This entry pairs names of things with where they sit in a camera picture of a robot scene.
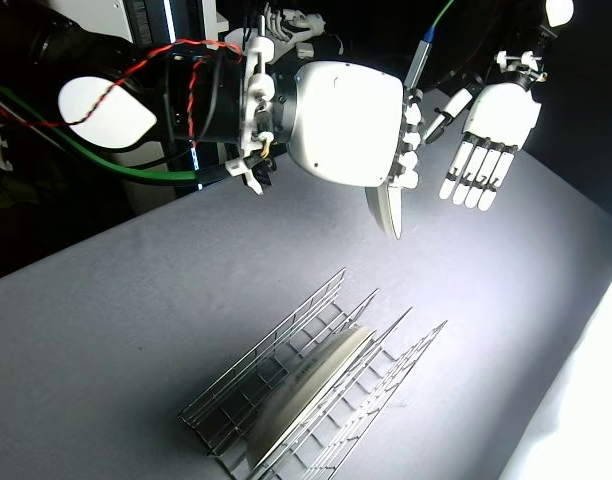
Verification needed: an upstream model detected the metal wire dish rack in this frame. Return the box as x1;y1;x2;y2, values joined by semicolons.
178;267;448;480

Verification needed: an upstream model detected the grey table cloth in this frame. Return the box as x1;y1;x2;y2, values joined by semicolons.
0;114;612;480

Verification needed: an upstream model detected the white stand base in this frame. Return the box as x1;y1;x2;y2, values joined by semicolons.
224;27;300;61

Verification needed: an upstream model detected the white cabinet with black strip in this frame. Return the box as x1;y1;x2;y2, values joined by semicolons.
50;0;231;216

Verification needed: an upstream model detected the white backdrop sheet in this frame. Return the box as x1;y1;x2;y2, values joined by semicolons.
498;259;612;480

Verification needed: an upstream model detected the spare white robot hand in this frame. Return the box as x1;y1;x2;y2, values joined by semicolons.
263;2;328;46

